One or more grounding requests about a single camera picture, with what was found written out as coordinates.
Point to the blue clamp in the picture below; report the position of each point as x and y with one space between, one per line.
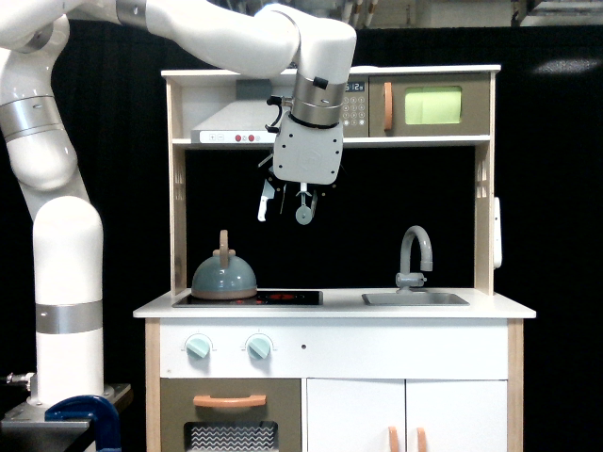
95 408

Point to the toy oven door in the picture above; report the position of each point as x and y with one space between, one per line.
275 425

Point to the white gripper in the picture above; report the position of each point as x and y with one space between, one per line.
306 155

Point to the wooden toy kitchen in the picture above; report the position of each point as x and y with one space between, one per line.
406 214

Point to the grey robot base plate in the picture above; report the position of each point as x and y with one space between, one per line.
30 414

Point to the right mint stove knob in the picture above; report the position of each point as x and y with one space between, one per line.
259 346

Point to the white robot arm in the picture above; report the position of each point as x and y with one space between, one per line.
67 232

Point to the toy pizza cutter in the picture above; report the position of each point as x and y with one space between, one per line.
303 214

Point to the white cabinet door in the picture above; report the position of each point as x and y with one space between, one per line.
456 415
355 414

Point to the left mint stove knob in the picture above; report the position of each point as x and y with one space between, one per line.
198 346

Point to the grey toy sink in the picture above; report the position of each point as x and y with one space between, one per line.
413 299

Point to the mint stove knob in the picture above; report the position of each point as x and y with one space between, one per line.
259 346
198 346

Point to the grey-green toy teapot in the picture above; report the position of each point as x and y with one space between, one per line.
224 275

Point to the black toy stove top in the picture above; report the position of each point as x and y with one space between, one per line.
268 297

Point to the toy microwave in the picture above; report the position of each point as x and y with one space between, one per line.
417 105

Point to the toy range hood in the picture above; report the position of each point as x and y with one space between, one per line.
241 121

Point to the left white cabinet door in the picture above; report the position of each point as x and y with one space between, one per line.
355 414

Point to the right white cabinet door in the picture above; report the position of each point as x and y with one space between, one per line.
456 415

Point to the toy cleaver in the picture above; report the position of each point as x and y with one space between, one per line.
268 193

